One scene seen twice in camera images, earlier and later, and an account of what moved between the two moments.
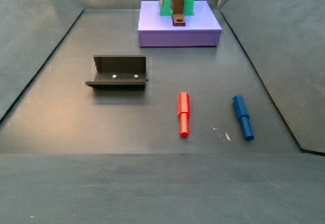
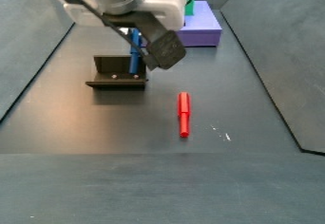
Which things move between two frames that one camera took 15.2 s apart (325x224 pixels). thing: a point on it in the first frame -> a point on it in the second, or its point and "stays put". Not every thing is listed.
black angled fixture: [119, 71] stays put
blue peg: [243, 117] -> [135, 53]
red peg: [183, 111] stays put
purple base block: [158, 32] stays put
